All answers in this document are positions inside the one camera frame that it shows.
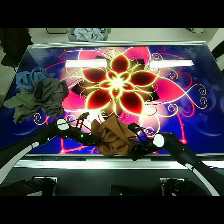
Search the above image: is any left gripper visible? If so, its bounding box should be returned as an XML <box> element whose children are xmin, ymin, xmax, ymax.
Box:
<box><xmin>73</xmin><ymin>128</ymin><xmax>100</xmax><ymax>146</ymax></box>

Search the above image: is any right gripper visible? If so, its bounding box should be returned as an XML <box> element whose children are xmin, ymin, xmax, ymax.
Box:
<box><xmin>128</xmin><ymin>139</ymin><xmax>156</xmax><ymax>162</ymax></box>

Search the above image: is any brown shirt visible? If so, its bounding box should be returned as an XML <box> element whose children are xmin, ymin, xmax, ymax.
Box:
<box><xmin>90</xmin><ymin>114</ymin><xmax>138</xmax><ymax>158</ymax></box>

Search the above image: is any grey garment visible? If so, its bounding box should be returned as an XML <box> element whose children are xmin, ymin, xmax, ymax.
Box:
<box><xmin>2</xmin><ymin>77</ymin><xmax>70</xmax><ymax>124</ymax></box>

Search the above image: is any blue garment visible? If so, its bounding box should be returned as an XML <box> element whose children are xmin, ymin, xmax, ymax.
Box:
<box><xmin>14</xmin><ymin>66</ymin><xmax>56</xmax><ymax>93</ymax></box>

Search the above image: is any heap of clothes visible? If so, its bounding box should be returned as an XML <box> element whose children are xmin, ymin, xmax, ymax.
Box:
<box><xmin>67</xmin><ymin>27</ymin><xmax>112</xmax><ymax>43</ymax></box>

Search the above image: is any silver frame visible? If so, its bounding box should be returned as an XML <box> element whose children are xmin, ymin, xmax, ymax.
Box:
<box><xmin>0</xmin><ymin>152</ymin><xmax>224</xmax><ymax>197</ymax></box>

